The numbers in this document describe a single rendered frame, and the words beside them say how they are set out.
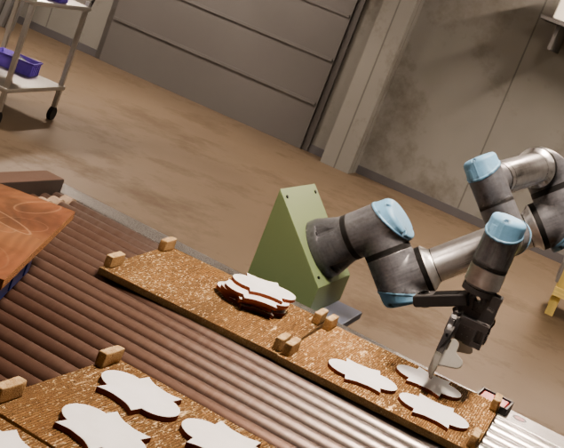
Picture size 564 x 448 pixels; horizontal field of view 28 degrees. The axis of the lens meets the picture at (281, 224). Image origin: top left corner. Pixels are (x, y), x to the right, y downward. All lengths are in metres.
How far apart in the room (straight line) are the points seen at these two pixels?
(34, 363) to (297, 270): 1.05
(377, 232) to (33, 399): 1.25
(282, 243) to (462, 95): 8.01
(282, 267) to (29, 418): 1.24
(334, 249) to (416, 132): 8.05
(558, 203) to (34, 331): 1.31
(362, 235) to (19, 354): 1.13
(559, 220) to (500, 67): 7.94
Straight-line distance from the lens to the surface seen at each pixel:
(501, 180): 2.35
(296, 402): 2.03
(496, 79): 10.59
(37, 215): 2.11
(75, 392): 1.71
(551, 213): 2.68
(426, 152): 10.71
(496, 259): 2.24
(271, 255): 2.72
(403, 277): 2.68
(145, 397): 1.74
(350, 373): 2.20
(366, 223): 2.69
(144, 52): 11.67
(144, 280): 2.29
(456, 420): 2.21
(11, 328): 1.92
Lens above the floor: 1.63
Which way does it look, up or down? 12 degrees down
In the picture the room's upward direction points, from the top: 21 degrees clockwise
